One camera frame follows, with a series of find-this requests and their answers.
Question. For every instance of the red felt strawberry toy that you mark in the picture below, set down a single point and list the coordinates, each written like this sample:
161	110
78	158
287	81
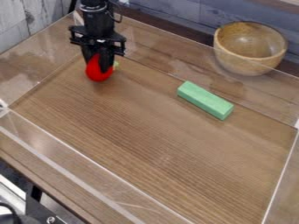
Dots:
94	72

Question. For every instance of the tan ceramic bowl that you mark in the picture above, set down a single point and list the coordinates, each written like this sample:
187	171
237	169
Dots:
249	48

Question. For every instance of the black metal table leg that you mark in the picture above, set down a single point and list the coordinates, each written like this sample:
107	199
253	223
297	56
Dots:
37	193

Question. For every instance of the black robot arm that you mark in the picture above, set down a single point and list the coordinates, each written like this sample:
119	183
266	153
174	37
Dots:
98	16

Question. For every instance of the green rectangular block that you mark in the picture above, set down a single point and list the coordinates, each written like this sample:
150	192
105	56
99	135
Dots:
205	100

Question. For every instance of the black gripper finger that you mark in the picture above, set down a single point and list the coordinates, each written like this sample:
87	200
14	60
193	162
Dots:
106	58
87	52

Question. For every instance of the clear acrylic tray wall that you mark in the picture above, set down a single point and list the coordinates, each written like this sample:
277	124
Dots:
127	153

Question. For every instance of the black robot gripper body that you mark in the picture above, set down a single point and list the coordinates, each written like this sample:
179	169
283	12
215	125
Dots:
82	38

